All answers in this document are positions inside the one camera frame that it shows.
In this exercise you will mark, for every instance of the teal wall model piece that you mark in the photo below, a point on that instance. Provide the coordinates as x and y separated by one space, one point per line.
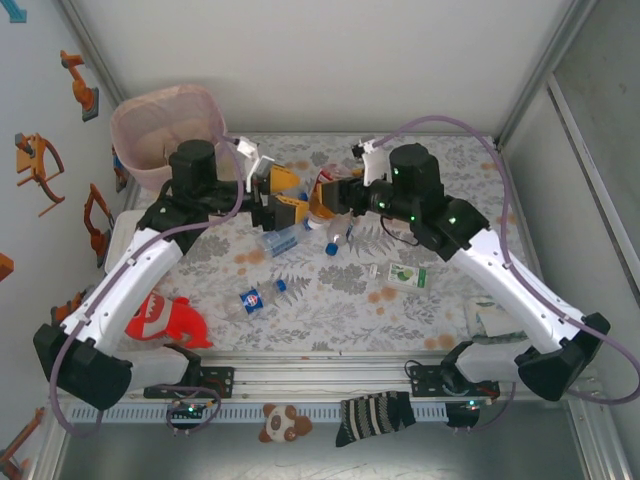
15 12

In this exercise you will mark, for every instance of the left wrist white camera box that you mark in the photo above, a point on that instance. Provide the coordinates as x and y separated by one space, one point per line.
264 165

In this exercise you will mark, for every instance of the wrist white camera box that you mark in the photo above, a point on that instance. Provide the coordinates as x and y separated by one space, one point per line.
375 160
264 165

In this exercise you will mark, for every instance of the orange blue wall model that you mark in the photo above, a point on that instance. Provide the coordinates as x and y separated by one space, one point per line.
120 175

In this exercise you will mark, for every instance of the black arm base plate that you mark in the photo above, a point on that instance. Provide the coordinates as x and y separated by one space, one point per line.
222 382
422 382

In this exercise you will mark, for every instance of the floral tablecloth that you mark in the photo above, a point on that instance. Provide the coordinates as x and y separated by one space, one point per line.
300 335

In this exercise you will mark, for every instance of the black striped sock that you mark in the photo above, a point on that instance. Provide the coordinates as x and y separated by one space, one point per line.
370 415

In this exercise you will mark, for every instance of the orange chair shaped wall model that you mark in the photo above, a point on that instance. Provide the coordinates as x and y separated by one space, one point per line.
30 160

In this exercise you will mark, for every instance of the aluminium frame rail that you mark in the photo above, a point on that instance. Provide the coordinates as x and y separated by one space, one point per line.
320 380

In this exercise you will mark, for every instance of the white tissue box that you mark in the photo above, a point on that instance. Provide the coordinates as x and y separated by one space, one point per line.
117 240

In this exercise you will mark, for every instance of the red shark plush toy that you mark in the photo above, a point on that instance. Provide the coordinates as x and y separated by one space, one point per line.
165 325

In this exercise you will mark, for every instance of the clear bottle with blue cap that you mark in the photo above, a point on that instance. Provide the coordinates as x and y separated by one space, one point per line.
341 230

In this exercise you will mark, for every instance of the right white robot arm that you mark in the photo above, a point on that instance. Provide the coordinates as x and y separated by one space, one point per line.
510 280

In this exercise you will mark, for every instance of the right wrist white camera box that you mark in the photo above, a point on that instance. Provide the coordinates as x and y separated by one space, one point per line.
375 160

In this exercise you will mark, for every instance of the clear bottle light blue label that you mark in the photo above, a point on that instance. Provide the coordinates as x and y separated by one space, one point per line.
282 241

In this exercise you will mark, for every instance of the beige bin with pink liner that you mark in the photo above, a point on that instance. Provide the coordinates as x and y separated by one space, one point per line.
130 125

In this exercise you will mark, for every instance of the white green wipes pack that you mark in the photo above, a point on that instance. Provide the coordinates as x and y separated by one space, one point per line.
487 315

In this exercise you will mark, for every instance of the aluminium frame post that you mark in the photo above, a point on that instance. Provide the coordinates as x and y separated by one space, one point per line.
545 70
95 65

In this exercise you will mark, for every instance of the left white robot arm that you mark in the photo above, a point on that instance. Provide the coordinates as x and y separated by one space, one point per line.
130 280

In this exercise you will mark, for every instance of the orange wall model piece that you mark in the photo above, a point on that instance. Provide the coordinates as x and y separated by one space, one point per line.
5 265
22 440

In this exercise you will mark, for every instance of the brown white bear plush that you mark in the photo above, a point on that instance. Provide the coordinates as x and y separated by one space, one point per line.
280 425

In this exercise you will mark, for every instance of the small circuit board green LED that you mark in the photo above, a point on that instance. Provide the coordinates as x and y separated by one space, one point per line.
470 407
190 409

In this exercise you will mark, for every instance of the clear square bottle green label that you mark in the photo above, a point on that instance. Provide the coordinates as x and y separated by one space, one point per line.
407 276

